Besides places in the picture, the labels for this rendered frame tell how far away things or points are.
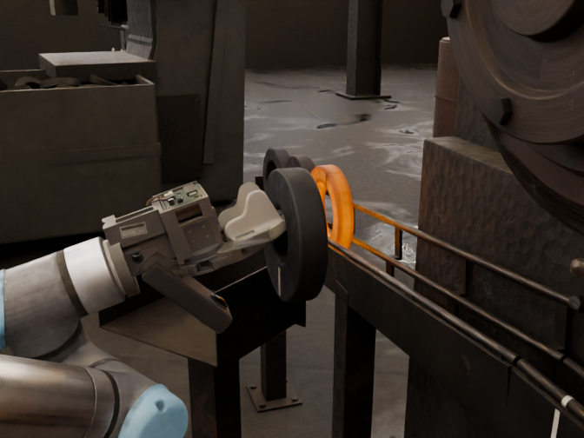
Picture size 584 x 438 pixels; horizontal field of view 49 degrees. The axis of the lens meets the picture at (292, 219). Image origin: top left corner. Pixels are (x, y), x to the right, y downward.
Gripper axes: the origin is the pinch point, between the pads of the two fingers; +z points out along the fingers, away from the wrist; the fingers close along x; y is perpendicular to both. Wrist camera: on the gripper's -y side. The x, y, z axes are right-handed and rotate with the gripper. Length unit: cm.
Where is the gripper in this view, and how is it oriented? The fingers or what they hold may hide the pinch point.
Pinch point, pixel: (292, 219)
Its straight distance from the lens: 74.2
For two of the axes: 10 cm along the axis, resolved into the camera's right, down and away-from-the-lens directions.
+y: -2.6, -8.9, -3.7
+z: 9.2, -3.5, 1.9
